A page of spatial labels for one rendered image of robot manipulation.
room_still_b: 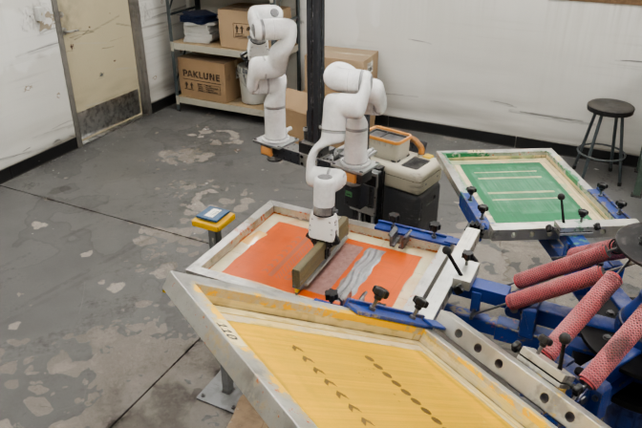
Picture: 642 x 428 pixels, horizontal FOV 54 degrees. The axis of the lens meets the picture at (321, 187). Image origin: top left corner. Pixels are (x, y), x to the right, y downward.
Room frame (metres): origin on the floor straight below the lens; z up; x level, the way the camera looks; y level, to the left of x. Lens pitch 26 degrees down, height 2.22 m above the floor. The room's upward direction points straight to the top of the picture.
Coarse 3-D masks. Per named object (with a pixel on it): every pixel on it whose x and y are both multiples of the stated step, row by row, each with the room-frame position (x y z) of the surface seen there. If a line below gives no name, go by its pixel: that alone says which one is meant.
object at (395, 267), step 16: (288, 224) 2.23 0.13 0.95; (272, 240) 2.10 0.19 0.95; (288, 240) 2.10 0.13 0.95; (352, 240) 2.10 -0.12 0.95; (336, 256) 1.98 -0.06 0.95; (352, 256) 1.98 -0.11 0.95; (384, 256) 1.98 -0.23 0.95; (400, 256) 1.98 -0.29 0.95; (416, 256) 1.98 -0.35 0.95; (384, 272) 1.88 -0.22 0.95; (400, 272) 1.88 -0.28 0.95
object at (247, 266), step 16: (240, 256) 1.98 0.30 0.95; (256, 256) 1.98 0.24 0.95; (272, 256) 1.98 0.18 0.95; (224, 272) 1.88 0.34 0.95; (240, 272) 1.88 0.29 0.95; (256, 272) 1.88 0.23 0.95; (320, 272) 1.88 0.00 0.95; (336, 272) 1.88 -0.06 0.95; (288, 288) 1.78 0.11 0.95; (304, 288) 1.78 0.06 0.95; (320, 288) 1.78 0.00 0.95; (368, 288) 1.78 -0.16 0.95; (384, 288) 1.78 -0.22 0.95; (400, 288) 1.78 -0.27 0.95
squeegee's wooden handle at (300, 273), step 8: (344, 216) 2.11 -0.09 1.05; (344, 224) 2.07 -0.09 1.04; (344, 232) 2.07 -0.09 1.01; (320, 240) 1.93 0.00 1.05; (312, 248) 1.88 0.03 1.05; (320, 248) 1.88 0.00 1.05; (304, 256) 1.83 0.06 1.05; (312, 256) 1.83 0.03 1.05; (320, 256) 1.88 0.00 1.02; (304, 264) 1.78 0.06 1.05; (312, 264) 1.83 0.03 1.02; (296, 272) 1.74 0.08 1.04; (304, 272) 1.77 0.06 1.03; (312, 272) 1.82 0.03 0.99; (296, 280) 1.74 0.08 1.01; (304, 280) 1.77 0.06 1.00; (296, 288) 1.74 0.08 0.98
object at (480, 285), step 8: (480, 280) 1.70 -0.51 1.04; (488, 280) 1.70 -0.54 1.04; (472, 288) 1.67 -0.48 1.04; (480, 288) 1.66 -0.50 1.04; (488, 288) 1.66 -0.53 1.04; (496, 288) 1.66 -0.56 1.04; (504, 288) 1.66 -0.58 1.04; (464, 296) 1.68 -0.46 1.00; (488, 296) 1.64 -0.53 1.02; (496, 296) 1.63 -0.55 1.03; (504, 296) 1.62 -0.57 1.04; (496, 304) 1.63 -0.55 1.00
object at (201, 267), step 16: (272, 208) 2.31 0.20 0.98; (288, 208) 2.29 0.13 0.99; (304, 208) 2.29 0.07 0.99; (256, 224) 2.19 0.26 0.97; (352, 224) 2.16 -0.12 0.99; (368, 224) 2.16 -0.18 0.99; (224, 240) 2.04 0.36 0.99; (240, 240) 2.08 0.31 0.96; (400, 240) 2.07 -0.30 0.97; (416, 240) 2.04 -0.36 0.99; (208, 256) 1.92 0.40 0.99; (192, 272) 1.83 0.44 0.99; (208, 272) 1.82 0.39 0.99; (432, 272) 1.82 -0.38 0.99; (256, 288) 1.73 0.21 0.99; (416, 288) 1.73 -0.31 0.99
